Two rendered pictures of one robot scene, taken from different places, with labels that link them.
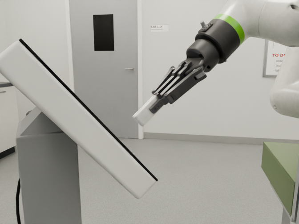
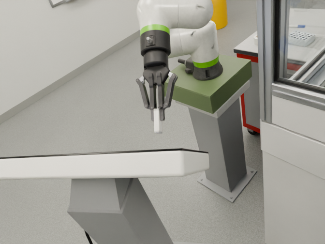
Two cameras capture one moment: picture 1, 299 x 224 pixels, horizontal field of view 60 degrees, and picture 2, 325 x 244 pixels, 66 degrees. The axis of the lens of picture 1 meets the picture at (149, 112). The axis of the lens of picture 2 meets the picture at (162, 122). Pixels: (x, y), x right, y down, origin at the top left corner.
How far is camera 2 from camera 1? 0.53 m
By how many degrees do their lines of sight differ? 46
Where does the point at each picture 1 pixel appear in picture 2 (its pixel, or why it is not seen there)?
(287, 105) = (172, 52)
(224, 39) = (168, 43)
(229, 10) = (155, 19)
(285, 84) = not seen: hidden behind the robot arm
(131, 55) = not seen: outside the picture
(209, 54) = (166, 59)
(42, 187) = (142, 221)
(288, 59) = not seen: hidden behind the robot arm
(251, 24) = (171, 23)
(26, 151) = (129, 213)
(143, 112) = (159, 125)
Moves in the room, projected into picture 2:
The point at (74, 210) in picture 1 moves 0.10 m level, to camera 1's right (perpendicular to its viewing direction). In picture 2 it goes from (154, 213) to (171, 188)
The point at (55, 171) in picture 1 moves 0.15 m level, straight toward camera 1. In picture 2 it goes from (141, 205) to (195, 209)
